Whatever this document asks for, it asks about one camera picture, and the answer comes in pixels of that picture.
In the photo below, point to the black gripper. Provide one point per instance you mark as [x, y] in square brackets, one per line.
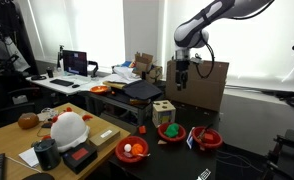
[182, 68]

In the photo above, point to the red plastic bowl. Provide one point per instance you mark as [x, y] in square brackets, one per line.
[178, 137]
[217, 143]
[120, 153]

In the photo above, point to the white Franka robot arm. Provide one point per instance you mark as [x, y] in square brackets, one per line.
[187, 33]

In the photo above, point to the orange bowl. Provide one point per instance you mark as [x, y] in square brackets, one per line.
[99, 89]

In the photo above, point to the large cardboard box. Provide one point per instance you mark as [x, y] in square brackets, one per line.
[207, 90]

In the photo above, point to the wooden shape sorter box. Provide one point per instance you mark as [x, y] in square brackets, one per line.
[163, 115]

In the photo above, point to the small open cardboard box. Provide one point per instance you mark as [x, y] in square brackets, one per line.
[143, 61]

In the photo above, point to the green plastic toy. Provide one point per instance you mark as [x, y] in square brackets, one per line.
[171, 130]

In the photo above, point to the black stick tool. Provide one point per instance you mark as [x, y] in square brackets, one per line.
[205, 131]

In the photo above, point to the blue white card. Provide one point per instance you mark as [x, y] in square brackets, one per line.
[189, 141]

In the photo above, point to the black box with label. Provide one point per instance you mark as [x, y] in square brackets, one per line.
[127, 105]

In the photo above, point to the orange square block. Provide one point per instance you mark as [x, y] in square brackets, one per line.
[208, 136]

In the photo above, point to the white paper stack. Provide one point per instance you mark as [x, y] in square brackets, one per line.
[123, 73]

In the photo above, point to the orange wedge block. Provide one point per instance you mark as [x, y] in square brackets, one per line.
[142, 130]

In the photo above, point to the pale wooden triangle block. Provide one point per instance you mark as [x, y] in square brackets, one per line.
[162, 142]

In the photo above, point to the orange ball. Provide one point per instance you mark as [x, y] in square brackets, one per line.
[137, 149]

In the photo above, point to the white ball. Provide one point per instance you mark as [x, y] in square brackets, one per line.
[127, 147]

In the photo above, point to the white desk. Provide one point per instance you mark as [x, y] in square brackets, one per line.
[87, 83]

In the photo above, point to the cardboard box white label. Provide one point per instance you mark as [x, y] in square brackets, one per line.
[102, 140]

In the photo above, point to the black computer mouse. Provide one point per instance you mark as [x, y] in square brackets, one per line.
[75, 86]

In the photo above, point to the computer monitor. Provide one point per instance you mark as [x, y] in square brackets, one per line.
[75, 63]

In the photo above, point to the white helmet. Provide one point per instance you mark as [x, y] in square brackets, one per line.
[68, 131]

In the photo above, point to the black desk stand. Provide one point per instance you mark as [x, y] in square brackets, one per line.
[60, 56]

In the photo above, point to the black cup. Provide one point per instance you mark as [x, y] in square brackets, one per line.
[50, 72]

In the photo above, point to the clear plastic container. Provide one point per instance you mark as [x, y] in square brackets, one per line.
[48, 113]

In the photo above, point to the black box red label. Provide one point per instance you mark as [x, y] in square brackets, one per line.
[68, 161]

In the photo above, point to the black cylindrical speaker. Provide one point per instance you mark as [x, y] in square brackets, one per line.
[47, 156]

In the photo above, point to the brown football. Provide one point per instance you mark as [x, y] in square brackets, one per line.
[28, 121]

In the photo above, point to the white notepad paper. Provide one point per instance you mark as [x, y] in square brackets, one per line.
[27, 156]

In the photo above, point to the black oval mouse pad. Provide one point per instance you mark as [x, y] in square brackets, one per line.
[38, 176]

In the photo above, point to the black office chair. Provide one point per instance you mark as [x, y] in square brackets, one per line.
[0, 86]

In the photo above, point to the wooden desk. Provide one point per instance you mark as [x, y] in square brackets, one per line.
[7, 140]

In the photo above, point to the dark hanging clothes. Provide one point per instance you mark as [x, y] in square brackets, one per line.
[0, 20]

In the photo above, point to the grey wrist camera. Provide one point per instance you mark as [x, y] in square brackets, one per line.
[196, 60]

